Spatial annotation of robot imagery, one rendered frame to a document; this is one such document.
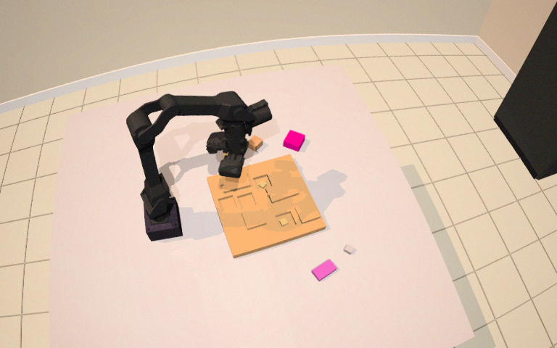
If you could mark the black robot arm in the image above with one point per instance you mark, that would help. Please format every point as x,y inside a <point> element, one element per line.
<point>233,113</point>

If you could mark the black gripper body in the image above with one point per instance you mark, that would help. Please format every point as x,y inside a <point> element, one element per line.
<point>232,166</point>

